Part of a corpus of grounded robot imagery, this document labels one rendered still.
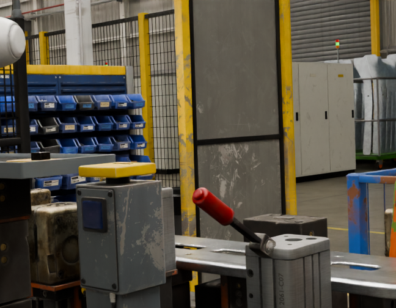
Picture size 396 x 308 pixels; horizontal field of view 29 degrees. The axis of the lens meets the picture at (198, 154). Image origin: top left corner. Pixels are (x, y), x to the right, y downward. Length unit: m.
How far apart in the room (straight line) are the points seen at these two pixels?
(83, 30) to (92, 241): 5.55
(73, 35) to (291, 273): 5.55
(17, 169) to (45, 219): 0.31
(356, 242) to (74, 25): 3.77
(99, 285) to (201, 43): 3.60
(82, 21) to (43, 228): 5.23
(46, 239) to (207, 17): 3.36
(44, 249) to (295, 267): 0.44
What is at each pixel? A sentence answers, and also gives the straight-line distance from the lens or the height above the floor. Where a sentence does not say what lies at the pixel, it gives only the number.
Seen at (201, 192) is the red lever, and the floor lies 1.13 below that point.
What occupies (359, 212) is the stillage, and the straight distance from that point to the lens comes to 3.09.
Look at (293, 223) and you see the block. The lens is 1.26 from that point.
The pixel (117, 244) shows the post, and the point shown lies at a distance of 0.79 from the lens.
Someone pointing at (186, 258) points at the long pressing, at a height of 1.00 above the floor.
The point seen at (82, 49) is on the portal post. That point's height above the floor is 1.76.
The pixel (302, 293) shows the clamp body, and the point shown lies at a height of 1.01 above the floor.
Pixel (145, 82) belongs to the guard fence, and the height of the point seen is 1.47.
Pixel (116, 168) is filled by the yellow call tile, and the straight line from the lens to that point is 0.79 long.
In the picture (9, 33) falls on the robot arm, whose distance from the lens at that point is 1.64.
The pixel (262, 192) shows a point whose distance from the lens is 4.77.
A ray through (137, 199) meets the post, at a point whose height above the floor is 1.12.
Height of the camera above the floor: 1.21
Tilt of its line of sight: 3 degrees down
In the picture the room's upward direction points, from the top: 2 degrees counter-clockwise
